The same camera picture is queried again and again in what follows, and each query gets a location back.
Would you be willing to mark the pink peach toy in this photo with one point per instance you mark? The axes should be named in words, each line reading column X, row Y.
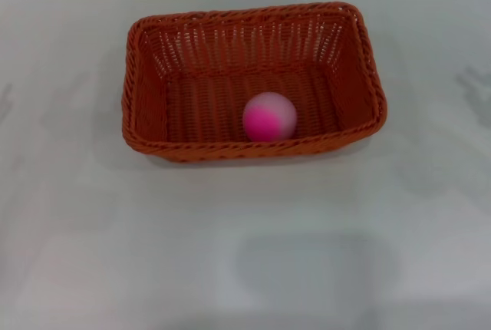
column 269, row 116

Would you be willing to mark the orange woven plastic basket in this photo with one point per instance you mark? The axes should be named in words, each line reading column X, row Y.
column 215, row 88

